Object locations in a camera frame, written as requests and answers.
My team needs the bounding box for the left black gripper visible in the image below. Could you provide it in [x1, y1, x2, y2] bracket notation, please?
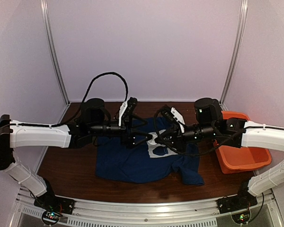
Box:
[89, 113, 153, 149]

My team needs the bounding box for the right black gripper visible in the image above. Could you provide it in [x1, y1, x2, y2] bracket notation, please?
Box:
[155, 122, 217, 154]

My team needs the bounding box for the navy white clothing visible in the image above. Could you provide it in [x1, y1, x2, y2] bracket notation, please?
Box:
[95, 115, 204, 185]

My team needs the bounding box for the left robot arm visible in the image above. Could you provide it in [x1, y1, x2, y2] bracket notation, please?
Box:
[0, 97, 152, 210]

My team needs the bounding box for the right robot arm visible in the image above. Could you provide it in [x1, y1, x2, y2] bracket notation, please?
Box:
[154, 97, 284, 209]

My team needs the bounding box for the orange plastic bin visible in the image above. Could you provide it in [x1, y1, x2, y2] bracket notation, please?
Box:
[214, 111, 272, 175]

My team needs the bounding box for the right circuit board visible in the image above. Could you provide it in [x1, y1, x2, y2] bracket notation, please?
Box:
[231, 210, 251, 225]

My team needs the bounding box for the circuit board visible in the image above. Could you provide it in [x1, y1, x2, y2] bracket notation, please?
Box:
[41, 211, 62, 226]
[231, 210, 251, 225]

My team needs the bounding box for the left circuit board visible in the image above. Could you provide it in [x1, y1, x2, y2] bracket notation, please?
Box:
[41, 211, 62, 226]

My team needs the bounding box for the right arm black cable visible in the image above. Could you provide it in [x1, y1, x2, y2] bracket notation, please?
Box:
[153, 107, 247, 158]

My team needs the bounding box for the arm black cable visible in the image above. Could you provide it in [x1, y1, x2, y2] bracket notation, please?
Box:
[0, 72, 129, 138]
[153, 107, 247, 158]

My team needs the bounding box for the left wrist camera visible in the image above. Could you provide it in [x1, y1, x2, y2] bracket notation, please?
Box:
[118, 97, 138, 127]

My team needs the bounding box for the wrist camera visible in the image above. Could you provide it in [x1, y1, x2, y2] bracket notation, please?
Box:
[161, 105, 186, 133]
[118, 97, 138, 127]

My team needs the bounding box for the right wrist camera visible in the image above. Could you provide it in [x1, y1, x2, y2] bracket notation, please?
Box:
[161, 105, 186, 133]

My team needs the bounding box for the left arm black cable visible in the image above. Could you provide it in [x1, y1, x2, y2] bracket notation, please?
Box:
[0, 72, 129, 138]

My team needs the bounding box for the right aluminium frame post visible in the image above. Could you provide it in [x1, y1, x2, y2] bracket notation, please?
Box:
[220, 0, 249, 110]

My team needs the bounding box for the aluminium frame post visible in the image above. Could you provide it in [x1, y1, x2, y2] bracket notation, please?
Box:
[220, 0, 249, 110]
[40, 0, 70, 105]

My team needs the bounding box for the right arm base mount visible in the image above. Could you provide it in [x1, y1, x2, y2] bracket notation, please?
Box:
[216, 195, 257, 214]

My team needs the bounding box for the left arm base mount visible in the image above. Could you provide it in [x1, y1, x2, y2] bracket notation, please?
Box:
[34, 196, 75, 215]

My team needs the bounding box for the front aluminium rail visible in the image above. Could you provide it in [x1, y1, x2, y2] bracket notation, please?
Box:
[7, 187, 284, 227]

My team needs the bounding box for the left aluminium frame post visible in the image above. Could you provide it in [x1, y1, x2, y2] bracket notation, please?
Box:
[40, 0, 70, 105]

